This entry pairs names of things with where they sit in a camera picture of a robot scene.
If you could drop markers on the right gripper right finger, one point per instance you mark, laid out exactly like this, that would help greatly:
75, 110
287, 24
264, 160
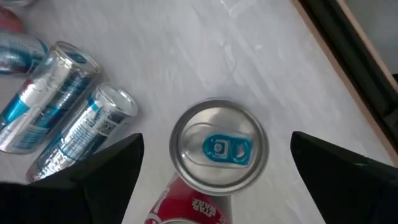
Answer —
348, 186

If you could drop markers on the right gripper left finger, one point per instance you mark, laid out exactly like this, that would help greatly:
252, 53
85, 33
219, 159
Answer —
93, 186

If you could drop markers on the blue silver Red Bull can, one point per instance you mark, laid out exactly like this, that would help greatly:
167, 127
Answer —
46, 96
18, 53
84, 133

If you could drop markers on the light blue Red Bull can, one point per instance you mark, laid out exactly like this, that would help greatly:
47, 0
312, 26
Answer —
219, 124

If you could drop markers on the white orange Spindrift can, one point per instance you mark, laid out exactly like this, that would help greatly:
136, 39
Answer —
9, 20

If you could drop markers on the black metal table frame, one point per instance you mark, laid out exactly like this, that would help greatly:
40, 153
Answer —
357, 56

